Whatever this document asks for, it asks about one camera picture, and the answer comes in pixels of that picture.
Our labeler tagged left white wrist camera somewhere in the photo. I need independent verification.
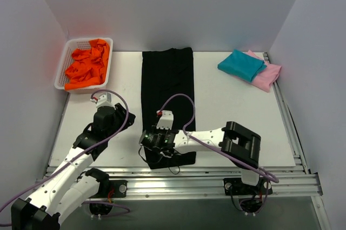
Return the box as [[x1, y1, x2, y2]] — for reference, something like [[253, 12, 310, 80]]
[[90, 93, 113, 109]]

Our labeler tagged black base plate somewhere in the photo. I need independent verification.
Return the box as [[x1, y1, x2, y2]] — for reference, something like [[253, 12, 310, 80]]
[[108, 180, 128, 199], [223, 178, 267, 196]]

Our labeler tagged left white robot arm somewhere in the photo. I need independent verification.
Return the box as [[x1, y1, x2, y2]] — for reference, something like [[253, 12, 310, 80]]
[[11, 103, 136, 229]]

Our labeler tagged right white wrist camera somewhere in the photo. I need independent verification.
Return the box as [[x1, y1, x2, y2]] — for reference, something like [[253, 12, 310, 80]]
[[156, 110, 174, 130]]

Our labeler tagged folded pink t-shirt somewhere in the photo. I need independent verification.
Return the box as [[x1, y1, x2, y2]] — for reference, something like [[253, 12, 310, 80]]
[[239, 61, 281, 93]]

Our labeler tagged black t-shirt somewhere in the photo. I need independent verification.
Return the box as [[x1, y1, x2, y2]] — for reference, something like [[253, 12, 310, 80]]
[[141, 47, 196, 170]]

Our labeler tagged orange crumpled t-shirt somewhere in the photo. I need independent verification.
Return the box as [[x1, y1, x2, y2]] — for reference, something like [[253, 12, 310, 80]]
[[64, 39, 110, 90]]

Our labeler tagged white plastic laundry basket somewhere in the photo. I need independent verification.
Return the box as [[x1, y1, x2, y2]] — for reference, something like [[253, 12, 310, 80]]
[[54, 38, 113, 93]]

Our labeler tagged aluminium rail frame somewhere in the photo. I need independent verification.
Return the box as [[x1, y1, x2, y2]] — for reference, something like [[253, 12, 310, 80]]
[[21, 51, 332, 230]]

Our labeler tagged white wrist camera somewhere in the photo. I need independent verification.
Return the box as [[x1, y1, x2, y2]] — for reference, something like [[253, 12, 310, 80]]
[[156, 110, 174, 130], [90, 93, 113, 109]]

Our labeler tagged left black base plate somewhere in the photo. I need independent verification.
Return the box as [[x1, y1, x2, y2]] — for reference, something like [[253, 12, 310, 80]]
[[108, 180, 128, 199]]

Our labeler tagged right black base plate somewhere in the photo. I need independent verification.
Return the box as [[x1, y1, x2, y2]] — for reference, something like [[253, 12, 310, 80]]
[[223, 178, 267, 196]]

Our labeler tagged folded teal t-shirt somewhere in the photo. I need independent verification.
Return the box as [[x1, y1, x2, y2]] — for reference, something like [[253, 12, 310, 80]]
[[217, 50, 267, 83]]

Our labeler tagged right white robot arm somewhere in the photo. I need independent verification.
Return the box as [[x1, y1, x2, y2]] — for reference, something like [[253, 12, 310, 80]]
[[139, 121, 261, 194]]

